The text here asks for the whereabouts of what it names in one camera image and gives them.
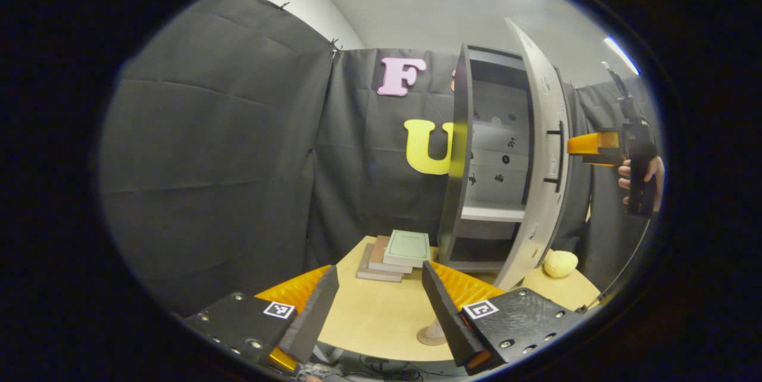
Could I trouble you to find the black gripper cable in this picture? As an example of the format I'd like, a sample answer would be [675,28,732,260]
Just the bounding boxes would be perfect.
[574,217,654,314]

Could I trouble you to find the black cabinet door handle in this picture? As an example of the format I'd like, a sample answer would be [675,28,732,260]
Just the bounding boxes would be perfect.
[543,121,566,193]

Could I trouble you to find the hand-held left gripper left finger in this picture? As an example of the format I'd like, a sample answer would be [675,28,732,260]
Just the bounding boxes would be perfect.
[182,265,340,374]

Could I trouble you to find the white cabinet shelf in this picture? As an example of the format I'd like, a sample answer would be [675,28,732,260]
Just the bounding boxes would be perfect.
[461,205,526,223]

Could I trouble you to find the yellow plush ball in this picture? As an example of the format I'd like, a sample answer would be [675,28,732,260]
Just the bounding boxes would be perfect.
[543,249,579,278]

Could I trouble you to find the black backdrop cloth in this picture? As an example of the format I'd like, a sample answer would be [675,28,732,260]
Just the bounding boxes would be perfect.
[98,0,661,317]

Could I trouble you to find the dark grey cabinet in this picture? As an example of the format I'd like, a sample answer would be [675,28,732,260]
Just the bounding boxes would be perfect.
[436,43,533,273]

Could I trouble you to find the tangled black cables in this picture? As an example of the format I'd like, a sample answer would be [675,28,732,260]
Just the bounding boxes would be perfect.
[316,355,435,381]

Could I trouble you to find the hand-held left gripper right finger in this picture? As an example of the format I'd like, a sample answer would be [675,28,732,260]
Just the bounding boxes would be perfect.
[421,260,587,375]

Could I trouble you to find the light grey cabinet door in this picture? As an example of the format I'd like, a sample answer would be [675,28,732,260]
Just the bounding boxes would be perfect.
[494,18,575,292]

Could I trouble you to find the round brown coaster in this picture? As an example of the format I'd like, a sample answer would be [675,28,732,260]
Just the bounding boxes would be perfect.
[416,327,448,347]

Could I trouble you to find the brown book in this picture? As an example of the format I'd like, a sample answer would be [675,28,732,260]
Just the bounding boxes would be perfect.
[368,235,414,274]

